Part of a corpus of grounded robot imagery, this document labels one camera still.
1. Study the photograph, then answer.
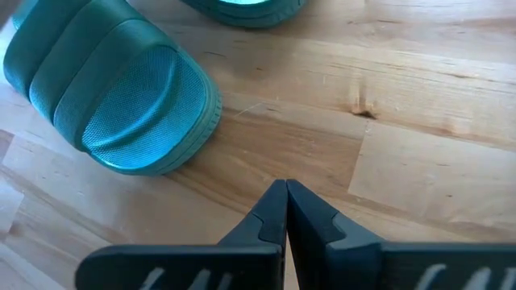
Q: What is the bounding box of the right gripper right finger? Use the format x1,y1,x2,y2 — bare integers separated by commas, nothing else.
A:
286,179,516,290

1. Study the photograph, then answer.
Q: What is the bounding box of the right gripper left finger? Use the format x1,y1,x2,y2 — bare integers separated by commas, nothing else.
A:
74,179,288,290

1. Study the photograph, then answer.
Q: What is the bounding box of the green rubber slide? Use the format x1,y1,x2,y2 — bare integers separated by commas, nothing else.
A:
179,0,310,29
2,0,223,176

